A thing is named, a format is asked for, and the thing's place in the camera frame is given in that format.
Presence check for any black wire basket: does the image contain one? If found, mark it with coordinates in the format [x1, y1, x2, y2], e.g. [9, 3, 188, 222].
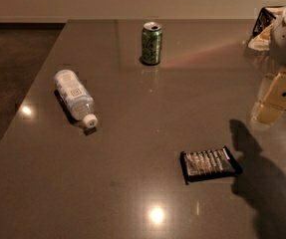
[252, 6, 284, 37]

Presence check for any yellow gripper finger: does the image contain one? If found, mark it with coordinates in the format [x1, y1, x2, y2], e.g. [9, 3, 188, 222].
[251, 68, 286, 125]
[248, 24, 273, 51]

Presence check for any clear plastic water bottle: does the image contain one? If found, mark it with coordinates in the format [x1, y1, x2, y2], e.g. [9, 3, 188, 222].
[54, 70, 98, 128]

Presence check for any green soda can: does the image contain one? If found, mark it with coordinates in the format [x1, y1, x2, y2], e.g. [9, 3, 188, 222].
[141, 22, 162, 66]

